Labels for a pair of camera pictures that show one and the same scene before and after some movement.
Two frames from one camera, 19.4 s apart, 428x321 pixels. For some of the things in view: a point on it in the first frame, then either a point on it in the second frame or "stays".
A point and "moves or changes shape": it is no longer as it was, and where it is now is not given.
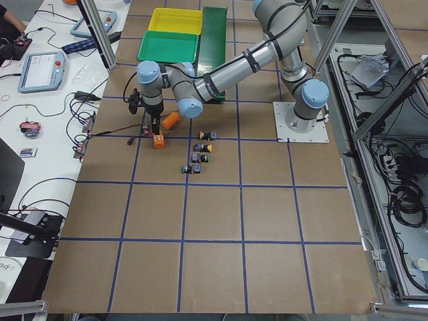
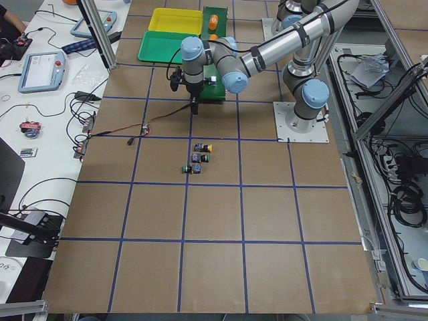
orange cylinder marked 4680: x=159 y=140 -> x=213 y=21
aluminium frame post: x=98 y=31 stays
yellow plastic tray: x=176 y=20 stays
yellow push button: x=207 y=136 moves or changes shape
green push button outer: x=195 y=168 stays
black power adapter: x=86 y=97 stays
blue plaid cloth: x=86 y=45 stays
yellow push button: x=203 y=148 stays
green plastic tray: x=168 y=47 stays
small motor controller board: x=146 y=130 stays
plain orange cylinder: x=171 y=120 -> x=213 y=37
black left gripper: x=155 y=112 -> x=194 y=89
